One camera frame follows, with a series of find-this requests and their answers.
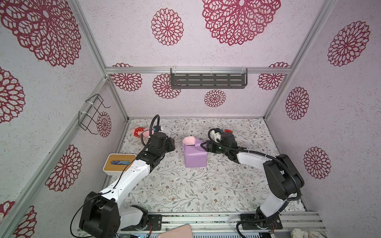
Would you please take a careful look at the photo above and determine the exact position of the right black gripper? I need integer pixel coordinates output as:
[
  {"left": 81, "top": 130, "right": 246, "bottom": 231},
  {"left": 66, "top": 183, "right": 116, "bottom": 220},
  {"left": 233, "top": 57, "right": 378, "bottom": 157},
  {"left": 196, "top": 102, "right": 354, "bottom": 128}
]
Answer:
[{"left": 200, "top": 141, "right": 228, "bottom": 156}]

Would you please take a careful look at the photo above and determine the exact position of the pink wrapping paper sheet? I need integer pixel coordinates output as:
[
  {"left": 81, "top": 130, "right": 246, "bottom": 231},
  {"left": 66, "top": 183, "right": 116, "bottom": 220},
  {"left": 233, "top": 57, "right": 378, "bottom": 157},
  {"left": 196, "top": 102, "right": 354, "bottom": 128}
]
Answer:
[{"left": 183, "top": 136, "right": 207, "bottom": 168}]

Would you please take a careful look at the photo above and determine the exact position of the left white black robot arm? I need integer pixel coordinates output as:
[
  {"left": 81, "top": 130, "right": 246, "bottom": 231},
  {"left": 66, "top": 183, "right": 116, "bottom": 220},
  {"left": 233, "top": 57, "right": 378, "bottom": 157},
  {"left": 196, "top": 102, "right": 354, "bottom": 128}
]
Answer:
[{"left": 77, "top": 115, "right": 175, "bottom": 238}]

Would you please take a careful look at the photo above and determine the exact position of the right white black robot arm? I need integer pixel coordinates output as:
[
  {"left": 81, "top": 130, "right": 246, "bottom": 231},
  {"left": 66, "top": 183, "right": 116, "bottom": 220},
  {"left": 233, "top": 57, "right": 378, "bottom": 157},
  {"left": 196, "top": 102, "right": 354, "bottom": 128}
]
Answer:
[{"left": 200, "top": 129, "right": 305, "bottom": 222}]

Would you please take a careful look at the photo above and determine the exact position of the white wooden tissue box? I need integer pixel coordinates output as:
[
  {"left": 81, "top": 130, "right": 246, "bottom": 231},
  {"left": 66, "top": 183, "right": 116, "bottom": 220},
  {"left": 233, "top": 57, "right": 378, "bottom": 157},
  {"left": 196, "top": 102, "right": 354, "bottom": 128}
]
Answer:
[{"left": 103, "top": 153, "right": 136, "bottom": 176}]

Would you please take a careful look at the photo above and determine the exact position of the pink plush toy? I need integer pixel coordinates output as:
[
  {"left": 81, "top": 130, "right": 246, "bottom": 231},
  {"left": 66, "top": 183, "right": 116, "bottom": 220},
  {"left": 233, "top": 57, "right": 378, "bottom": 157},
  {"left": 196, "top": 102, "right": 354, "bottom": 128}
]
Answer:
[{"left": 131, "top": 127, "right": 154, "bottom": 138}]

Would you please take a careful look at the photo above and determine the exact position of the pink cloth at bottom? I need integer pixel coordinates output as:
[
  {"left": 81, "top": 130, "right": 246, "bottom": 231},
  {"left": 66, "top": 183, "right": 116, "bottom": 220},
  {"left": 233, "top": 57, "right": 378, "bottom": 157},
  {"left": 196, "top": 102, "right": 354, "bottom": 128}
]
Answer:
[{"left": 158, "top": 224, "right": 193, "bottom": 238}]

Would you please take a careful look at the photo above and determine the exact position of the white cloth bottom right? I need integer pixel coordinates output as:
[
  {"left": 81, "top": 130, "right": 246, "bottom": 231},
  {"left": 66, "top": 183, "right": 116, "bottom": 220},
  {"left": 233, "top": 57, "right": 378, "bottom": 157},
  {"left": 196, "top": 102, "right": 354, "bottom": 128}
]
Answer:
[{"left": 291, "top": 229, "right": 326, "bottom": 238}]

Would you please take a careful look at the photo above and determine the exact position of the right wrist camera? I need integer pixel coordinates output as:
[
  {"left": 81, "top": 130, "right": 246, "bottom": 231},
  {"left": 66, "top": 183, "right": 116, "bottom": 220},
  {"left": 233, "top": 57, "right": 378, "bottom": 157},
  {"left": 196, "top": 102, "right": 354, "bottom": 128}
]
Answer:
[{"left": 210, "top": 129, "right": 223, "bottom": 143}]

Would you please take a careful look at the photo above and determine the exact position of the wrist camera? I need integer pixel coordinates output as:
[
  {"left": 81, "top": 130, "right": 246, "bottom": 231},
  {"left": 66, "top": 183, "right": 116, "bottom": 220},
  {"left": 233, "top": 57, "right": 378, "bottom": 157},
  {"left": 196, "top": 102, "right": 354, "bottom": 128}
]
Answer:
[
  {"left": 210, "top": 129, "right": 223, "bottom": 143},
  {"left": 152, "top": 126, "right": 162, "bottom": 134}
]

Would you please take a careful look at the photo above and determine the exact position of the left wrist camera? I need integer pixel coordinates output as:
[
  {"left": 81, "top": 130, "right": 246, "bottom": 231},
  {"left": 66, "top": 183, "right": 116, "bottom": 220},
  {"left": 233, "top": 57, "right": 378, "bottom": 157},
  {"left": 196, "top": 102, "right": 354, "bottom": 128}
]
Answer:
[{"left": 152, "top": 126, "right": 162, "bottom": 134}]

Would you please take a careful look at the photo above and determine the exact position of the grey wall shelf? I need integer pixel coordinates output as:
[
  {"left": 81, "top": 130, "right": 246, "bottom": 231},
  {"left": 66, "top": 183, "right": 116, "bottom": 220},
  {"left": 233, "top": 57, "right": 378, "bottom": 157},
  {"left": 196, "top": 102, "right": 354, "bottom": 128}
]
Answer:
[{"left": 170, "top": 68, "right": 248, "bottom": 89}]

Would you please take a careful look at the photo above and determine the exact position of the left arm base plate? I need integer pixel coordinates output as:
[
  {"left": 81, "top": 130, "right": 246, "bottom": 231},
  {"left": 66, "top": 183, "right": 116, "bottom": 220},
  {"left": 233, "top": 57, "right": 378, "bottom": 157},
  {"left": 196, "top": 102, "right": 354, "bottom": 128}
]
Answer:
[{"left": 121, "top": 214, "right": 162, "bottom": 232}]

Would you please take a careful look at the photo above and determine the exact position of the black wire wall rack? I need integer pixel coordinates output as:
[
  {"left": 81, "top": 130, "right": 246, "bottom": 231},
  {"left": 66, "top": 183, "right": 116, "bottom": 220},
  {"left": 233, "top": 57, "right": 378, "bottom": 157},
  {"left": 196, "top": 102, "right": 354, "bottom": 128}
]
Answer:
[{"left": 78, "top": 94, "right": 111, "bottom": 135}]

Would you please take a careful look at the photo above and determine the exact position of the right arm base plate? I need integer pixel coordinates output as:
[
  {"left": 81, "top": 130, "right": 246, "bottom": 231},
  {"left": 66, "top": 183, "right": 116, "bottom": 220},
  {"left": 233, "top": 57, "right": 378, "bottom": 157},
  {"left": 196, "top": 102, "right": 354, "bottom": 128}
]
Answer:
[{"left": 240, "top": 214, "right": 283, "bottom": 230}]

